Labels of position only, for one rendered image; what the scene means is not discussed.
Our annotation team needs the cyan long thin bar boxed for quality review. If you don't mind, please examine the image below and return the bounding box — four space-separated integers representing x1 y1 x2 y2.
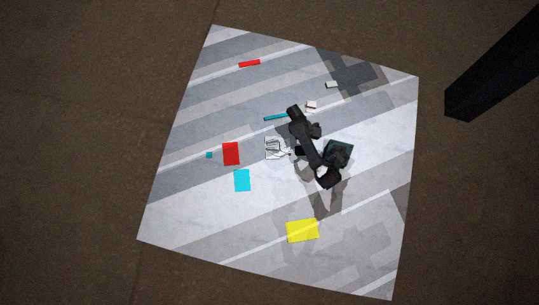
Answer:
264 112 289 121

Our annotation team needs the red flat bar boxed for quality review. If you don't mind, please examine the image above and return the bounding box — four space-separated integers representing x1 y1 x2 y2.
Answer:
238 59 260 67

